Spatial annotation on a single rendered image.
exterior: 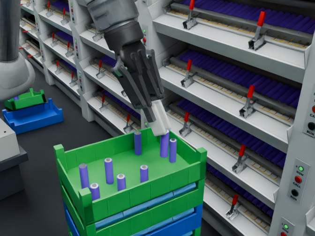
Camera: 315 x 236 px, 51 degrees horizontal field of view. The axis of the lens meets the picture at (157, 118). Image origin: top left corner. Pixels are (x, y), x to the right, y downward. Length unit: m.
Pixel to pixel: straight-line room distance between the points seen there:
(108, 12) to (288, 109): 0.54
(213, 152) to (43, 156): 0.97
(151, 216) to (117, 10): 0.45
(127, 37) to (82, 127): 1.41
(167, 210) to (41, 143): 1.24
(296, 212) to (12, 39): 1.11
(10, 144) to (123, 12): 0.94
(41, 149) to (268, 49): 1.34
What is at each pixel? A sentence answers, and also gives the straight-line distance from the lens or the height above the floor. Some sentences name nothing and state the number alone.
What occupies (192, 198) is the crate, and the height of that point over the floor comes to 0.43.
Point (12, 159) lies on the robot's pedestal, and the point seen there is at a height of 0.20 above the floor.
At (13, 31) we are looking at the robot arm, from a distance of 1.36.
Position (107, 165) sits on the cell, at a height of 0.54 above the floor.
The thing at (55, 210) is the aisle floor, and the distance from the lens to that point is 1.48.
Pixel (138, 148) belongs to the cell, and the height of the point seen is 0.51.
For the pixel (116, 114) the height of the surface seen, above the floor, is 0.17.
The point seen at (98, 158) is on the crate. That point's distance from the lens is 0.87.
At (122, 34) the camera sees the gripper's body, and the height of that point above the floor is 0.83.
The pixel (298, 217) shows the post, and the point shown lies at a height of 0.34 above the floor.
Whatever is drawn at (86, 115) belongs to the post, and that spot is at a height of 0.03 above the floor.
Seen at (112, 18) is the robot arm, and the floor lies 0.86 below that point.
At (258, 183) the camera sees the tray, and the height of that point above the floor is 0.35.
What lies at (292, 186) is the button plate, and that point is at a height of 0.43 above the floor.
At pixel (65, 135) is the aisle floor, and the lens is 1.96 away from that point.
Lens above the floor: 0.99
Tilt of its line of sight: 28 degrees down
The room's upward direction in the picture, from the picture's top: straight up
